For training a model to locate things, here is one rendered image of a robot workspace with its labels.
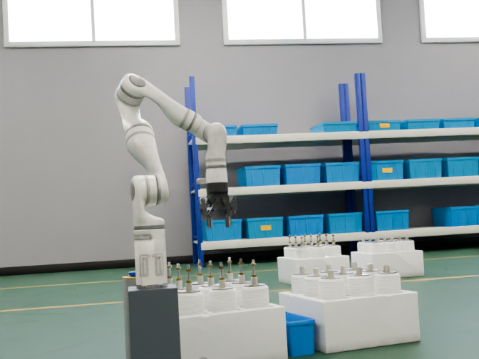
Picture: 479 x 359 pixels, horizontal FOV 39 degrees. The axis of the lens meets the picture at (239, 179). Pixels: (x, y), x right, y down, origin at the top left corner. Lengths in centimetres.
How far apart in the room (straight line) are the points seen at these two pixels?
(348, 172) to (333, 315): 485
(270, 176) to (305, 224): 62
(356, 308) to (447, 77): 634
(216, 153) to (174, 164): 528
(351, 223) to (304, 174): 72
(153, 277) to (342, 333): 79
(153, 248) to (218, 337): 44
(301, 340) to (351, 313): 20
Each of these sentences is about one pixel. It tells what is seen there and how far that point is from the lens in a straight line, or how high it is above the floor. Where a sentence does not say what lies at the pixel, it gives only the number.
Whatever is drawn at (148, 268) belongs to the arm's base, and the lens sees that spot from 197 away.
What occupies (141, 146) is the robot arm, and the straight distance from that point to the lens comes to 208.
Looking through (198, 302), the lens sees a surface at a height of 22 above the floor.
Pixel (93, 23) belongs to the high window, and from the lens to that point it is 778.
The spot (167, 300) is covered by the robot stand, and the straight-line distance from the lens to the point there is 196.
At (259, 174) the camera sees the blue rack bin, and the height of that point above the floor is 91.
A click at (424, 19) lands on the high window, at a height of 273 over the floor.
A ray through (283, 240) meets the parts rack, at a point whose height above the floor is 22.
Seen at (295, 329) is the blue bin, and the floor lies 9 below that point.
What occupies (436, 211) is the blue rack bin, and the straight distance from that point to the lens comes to 792.
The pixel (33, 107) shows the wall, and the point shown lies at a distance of 768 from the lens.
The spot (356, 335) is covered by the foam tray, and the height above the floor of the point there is 5.
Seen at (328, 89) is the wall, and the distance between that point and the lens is 801.
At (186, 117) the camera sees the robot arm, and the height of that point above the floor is 83.
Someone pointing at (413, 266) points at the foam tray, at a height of 8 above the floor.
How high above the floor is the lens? 49
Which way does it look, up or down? 3 degrees up
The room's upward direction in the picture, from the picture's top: 3 degrees counter-clockwise
